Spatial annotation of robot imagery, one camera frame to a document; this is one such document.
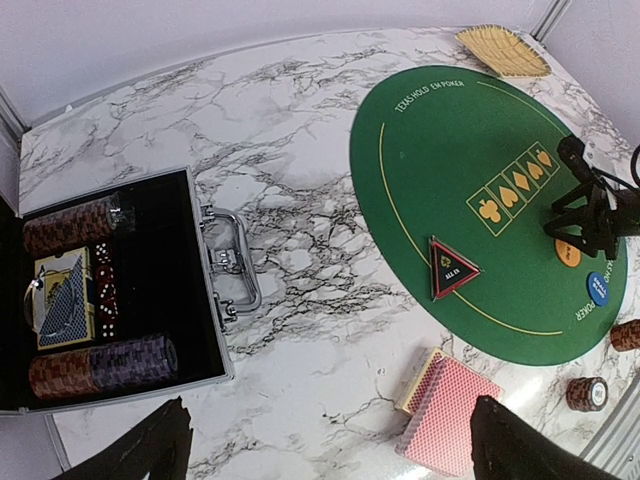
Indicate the purple chip row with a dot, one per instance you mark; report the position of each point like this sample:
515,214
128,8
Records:
131,363

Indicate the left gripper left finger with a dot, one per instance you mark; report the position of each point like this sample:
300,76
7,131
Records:
158,447

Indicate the orange chip row lower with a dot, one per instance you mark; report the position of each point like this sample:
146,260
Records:
62,375

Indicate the red playing card deck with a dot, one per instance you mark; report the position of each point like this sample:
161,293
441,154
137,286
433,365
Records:
438,435

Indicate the brown chip row upper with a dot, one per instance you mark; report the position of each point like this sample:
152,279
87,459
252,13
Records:
73,226

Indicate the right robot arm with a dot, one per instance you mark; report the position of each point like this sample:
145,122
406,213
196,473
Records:
611,182

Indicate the orange poker chip stack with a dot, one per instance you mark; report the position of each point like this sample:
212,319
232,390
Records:
626,336

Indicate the right aluminium frame post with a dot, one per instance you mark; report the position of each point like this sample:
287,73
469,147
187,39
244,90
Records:
553,14

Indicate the woven bamboo tray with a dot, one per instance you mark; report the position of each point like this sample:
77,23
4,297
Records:
504,52

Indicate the front aluminium rail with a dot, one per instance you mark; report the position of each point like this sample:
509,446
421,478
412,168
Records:
615,447

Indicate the blue card deck in case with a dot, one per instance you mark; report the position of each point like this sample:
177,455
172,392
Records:
63,300

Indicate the round green poker mat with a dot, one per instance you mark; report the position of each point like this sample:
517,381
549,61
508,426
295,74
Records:
468,158

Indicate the red dice row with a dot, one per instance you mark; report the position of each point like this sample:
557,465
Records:
107,305

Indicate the orange big blind button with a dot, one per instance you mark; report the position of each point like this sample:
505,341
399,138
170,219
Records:
568,254

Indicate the triangular all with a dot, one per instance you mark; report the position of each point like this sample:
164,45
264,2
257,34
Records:
450,269

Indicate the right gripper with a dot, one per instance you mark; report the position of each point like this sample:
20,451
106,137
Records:
589,217

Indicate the brown poker chip stack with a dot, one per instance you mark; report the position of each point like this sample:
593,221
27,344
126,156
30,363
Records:
587,394

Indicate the blue small blind button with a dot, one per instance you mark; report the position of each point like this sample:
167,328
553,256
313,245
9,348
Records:
597,289

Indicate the clear dealer button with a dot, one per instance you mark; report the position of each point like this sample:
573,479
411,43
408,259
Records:
121,213

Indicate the gold card deck box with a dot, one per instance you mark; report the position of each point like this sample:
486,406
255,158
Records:
416,386

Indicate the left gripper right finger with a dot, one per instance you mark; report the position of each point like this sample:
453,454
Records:
506,447

